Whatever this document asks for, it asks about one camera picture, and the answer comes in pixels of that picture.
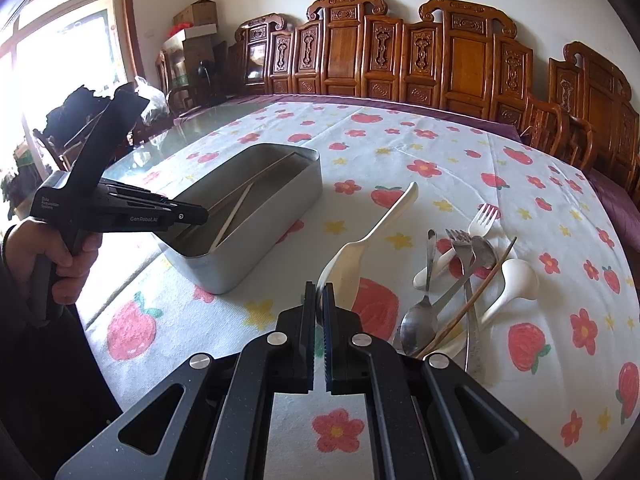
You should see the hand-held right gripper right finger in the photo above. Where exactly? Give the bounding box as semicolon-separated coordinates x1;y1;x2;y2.
323;282;584;480

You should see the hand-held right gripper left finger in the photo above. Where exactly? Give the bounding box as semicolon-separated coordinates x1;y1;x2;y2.
55;281;317;480

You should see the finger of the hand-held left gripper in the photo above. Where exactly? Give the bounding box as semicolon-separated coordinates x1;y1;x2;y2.
102;184;210;227

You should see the grey metal utensil box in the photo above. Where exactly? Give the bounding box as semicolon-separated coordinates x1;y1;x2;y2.
159;142;323;296

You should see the large metal spoon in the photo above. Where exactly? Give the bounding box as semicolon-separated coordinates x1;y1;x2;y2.
399;230;441;358

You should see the large white plastic spoon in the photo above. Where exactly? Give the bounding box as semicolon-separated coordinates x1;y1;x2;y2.
317;181;420;331

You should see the brown wooden chopstick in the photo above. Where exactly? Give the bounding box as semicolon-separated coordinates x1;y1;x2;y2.
415;236;518;360
172;151;297;243

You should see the metal fork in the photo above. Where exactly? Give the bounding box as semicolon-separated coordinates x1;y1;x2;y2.
445;229;488;381

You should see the white plastic fork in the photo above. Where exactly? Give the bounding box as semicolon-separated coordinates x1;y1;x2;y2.
413;203;501;289

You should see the small white plastic spoon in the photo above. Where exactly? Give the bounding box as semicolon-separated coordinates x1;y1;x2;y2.
425;258;541;361

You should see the person's left forearm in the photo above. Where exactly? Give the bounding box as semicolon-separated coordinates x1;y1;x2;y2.
0;225;123;480

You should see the person's left hand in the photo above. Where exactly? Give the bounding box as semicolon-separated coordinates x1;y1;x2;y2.
4;219;102;282

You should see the pale wooden chopstick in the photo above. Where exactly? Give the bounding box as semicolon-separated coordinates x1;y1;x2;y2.
209;183;255;252

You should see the plain wooden chair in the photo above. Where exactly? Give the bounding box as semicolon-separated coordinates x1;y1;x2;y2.
31;125;101;173

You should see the dark cloth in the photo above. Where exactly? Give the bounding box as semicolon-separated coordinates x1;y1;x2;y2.
44;85;113;146

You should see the clear plastic bag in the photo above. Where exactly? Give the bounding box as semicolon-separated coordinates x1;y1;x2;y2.
134;76;170;126

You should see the wooden framed window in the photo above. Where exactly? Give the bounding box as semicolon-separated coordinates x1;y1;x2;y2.
0;0;138;221

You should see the white cardboard box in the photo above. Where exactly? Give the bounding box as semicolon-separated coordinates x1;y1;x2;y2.
164;24;218;43

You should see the small carved wooden chair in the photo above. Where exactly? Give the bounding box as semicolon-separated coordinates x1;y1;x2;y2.
227;12;297;97

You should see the brown cardboard box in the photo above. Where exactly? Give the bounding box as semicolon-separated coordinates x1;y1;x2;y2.
172;0;218;28

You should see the strawberry flower print tablecloth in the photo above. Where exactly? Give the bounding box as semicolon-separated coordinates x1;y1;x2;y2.
82;95;640;480

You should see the long purple seat cushion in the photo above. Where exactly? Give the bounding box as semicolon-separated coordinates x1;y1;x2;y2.
227;91;523;136

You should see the short purple seat cushion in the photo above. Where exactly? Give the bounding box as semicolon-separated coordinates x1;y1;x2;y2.
586;167;640;241

